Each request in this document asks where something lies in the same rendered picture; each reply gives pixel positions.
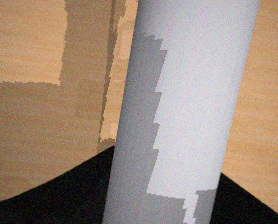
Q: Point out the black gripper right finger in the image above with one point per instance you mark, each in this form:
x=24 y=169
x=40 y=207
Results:
x=234 y=205

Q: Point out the grey metal tube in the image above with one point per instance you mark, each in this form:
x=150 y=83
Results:
x=185 y=70

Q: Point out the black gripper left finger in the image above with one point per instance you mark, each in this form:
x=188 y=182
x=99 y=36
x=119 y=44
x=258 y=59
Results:
x=77 y=196

